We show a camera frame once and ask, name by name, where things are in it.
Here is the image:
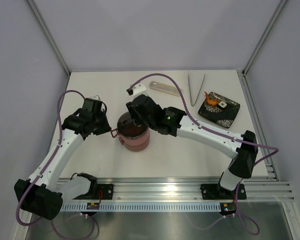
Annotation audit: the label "grey transparent lid with handle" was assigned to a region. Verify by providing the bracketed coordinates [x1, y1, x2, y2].
[110, 112, 148, 139]

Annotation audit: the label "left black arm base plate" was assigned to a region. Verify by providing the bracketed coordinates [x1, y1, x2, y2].
[74, 183, 114, 200]

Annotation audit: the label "black floral food tray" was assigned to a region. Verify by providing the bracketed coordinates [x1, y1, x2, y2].
[198, 92, 241, 129]

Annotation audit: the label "pink steel bowl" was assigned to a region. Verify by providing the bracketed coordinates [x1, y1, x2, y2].
[118, 129, 150, 145]

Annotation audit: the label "white slotted cable duct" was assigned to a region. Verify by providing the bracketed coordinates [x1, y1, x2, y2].
[60, 201, 221, 213]

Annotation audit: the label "orange shrimp on tray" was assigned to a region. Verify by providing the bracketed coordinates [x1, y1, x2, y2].
[204, 91, 220, 106]

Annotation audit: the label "aluminium front rail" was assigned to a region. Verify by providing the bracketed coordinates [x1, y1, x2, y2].
[97, 177, 295, 203]

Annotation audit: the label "metal tongs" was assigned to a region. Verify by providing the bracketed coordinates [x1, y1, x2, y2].
[187, 70, 206, 107]

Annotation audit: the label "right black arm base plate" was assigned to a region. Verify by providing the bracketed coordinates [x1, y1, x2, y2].
[200, 183, 247, 200]

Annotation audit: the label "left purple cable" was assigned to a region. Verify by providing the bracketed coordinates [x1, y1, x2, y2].
[15, 90, 101, 238]

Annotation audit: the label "dark red steel bowl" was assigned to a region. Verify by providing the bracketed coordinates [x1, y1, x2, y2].
[123, 138, 150, 152]

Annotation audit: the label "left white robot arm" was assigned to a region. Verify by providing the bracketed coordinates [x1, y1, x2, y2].
[14, 98, 111, 220]

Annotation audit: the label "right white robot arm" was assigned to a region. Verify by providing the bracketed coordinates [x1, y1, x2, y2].
[126, 94, 258, 198]

